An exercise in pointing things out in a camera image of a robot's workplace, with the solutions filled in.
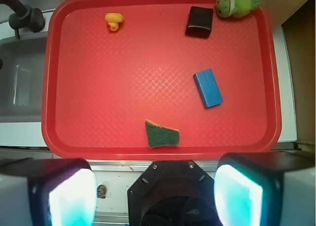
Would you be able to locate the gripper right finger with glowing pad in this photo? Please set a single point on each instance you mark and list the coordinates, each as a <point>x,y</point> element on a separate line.
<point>266,189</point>

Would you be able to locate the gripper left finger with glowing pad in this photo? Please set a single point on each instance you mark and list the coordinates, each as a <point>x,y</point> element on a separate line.
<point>47,192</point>

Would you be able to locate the yellow rubber duck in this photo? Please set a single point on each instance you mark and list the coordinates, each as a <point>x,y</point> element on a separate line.
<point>113,20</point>

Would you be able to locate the small brown debris clump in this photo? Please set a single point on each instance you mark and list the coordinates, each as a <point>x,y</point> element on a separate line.
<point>101,191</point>

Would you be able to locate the grey sink basin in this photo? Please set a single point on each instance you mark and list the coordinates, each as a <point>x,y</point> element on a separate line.
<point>21,77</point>

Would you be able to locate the blue rectangular block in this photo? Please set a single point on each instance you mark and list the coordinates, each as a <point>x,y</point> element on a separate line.
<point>208,88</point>

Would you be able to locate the green and orange sponge piece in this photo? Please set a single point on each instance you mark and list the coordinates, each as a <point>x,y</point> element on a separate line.
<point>160,136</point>

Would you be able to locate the black sink faucet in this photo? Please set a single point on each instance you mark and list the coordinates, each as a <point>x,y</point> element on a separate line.
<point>24,16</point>

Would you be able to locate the black rectangular block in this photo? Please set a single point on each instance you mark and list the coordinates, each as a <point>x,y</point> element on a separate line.
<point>199,22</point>

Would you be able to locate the green plush frog toy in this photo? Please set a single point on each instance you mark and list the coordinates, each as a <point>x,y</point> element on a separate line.
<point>236,8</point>

